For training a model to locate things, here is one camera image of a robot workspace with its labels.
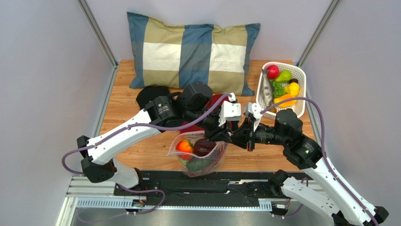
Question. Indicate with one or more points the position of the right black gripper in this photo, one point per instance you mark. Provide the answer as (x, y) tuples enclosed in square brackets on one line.
[(249, 137)]

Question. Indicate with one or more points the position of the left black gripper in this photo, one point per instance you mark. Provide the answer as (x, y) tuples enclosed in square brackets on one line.
[(219, 133)]

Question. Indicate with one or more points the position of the dark purple toy fruit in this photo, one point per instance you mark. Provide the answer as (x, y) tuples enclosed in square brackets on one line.
[(203, 147)]

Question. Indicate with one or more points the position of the clear zip top bag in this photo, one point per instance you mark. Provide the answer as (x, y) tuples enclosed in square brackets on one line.
[(217, 155)]

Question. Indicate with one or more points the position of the green toy avocado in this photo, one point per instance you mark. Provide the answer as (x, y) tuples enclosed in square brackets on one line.
[(197, 164)]

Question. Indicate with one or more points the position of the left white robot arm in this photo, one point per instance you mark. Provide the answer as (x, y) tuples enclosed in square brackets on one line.
[(172, 112)]

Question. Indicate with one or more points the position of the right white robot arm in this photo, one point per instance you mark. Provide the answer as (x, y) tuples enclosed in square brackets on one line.
[(340, 206)]

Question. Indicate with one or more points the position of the grey toy fish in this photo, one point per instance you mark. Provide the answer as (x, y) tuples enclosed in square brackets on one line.
[(268, 88)]

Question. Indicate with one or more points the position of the orange yellow toy mango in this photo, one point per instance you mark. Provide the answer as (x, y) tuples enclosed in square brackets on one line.
[(288, 102)]

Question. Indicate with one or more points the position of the green toy broccoli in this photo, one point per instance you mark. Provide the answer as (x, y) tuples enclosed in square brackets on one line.
[(278, 89)]

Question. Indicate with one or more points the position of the red toy apple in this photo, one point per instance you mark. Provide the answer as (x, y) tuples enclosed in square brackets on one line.
[(273, 71)]

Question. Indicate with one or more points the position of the light green toy fruit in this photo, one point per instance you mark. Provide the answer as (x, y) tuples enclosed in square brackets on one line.
[(284, 76)]

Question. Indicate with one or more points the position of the black cap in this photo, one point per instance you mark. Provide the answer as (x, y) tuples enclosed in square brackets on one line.
[(148, 94)]

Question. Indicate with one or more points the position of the white plastic basket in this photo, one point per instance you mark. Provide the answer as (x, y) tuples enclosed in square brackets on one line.
[(298, 76)]

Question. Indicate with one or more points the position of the blue beige checked pillow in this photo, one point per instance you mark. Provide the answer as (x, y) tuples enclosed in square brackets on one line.
[(176, 56)]

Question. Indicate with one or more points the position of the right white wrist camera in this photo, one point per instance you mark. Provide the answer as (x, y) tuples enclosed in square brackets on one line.
[(252, 112)]

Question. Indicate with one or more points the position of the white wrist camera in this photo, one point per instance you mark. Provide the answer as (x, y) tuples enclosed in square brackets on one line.
[(252, 112), (230, 110)]

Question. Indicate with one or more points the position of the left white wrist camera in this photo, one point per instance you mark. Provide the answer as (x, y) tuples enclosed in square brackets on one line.
[(230, 110)]

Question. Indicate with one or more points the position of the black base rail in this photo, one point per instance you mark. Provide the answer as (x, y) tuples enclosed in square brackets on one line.
[(218, 189)]

